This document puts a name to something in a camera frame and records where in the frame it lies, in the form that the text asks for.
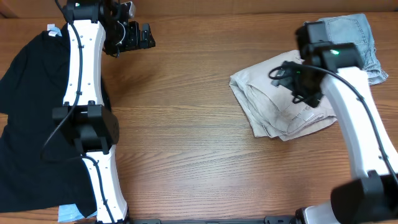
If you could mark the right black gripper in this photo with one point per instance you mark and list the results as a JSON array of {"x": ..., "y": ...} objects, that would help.
[{"x": 286, "y": 81}]

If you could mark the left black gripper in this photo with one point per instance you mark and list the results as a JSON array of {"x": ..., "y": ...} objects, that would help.
[{"x": 140, "y": 38}]

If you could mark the beige shorts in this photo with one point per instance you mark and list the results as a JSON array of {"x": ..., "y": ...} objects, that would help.
[{"x": 269, "y": 108}]

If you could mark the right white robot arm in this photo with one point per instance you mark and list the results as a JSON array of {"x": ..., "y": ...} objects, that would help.
[{"x": 335, "y": 70}]

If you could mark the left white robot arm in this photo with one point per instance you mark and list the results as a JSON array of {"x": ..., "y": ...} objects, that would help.
[{"x": 96, "y": 28}]

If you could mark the folded light blue jeans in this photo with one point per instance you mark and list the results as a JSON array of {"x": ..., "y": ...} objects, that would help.
[{"x": 355, "y": 28}]

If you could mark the black t-shirt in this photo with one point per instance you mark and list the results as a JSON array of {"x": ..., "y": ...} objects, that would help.
[{"x": 40, "y": 169}]

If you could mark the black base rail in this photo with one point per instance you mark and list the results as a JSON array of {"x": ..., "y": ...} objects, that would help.
[{"x": 283, "y": 219}]

